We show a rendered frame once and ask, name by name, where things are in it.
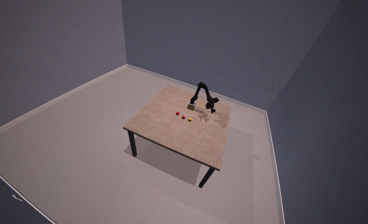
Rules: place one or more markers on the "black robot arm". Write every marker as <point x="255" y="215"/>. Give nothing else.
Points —
<point x="209" y="98"/>

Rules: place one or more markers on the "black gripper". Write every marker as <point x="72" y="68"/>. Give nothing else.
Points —
<point x="211" y="106"/>

